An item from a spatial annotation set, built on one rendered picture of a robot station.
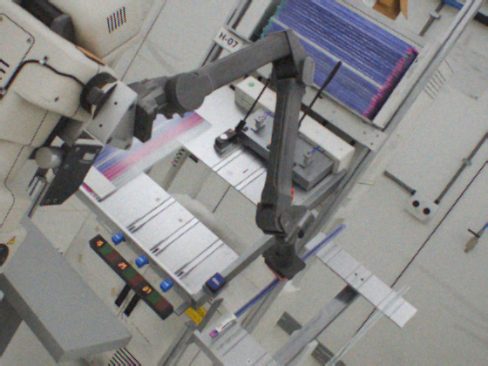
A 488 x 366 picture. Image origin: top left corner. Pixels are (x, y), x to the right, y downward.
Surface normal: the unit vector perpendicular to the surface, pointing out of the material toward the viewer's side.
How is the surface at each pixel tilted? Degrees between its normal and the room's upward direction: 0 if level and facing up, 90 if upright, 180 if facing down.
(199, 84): 58
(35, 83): 82
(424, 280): 90
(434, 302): 90
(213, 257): 43
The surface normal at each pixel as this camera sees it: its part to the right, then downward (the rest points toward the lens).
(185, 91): 0.70, 0.00
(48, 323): 0.53, -0.82
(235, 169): 0.08, -0.62
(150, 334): -0.45, -0.04
